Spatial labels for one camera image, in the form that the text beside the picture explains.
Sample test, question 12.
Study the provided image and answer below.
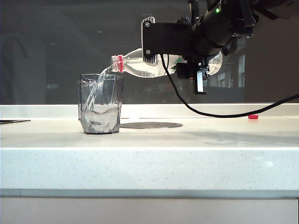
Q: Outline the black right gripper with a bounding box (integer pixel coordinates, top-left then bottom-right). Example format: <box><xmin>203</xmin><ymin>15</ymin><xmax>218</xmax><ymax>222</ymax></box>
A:
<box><xmin>141</xmin><ymin>15</ymin><xmax>225</xmax><ymax>65</ymax></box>

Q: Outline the clear plastic water bottle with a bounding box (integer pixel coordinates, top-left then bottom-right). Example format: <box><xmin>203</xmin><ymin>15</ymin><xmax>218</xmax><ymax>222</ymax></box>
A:
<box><xmin>111</xmin><ymin>48</ymin><xmax>224</xmax><ymax>79</ymax></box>

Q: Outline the faceted grey transparent mug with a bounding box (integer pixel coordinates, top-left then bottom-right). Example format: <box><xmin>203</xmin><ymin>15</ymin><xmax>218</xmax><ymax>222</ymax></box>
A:
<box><xmin>77</xmin><ymin>73</ymin><xmax>124</xmax><ymax>135</ymax></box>

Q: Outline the black round flat disc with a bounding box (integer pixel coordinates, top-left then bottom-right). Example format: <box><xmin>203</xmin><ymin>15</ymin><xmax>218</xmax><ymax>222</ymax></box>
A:
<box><xmin>120</xmin><ymin>121</ymin><xmax>184</xmax><ymax>129</ymax></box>

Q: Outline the dark glass window pane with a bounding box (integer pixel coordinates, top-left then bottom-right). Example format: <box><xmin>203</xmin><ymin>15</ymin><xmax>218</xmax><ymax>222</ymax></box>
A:
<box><xmin>0</xmin><ymin>0</ymin><xmax>299</xmax><ymax>105</ymax></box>

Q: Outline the white cabinet front panel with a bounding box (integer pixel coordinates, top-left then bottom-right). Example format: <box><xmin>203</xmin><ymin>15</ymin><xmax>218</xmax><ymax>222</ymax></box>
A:
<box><xmin>0</xmin><ymin>197</ymin><xmax>299</xmax><ymax>224</ymax></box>

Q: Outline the black rectangular sink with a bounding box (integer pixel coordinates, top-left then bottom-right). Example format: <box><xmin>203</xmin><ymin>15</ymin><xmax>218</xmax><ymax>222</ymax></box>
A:
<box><xmin>0</xmin><ymin>119</ymin><xmax>31</xmax><ymax>125</ymax></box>

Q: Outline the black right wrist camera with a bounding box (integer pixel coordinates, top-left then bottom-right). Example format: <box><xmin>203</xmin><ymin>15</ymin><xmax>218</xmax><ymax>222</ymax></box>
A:
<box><xmin>174</xmin><ymin>61</ymin><xmax>210</xmax><ymax>96</ymax></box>

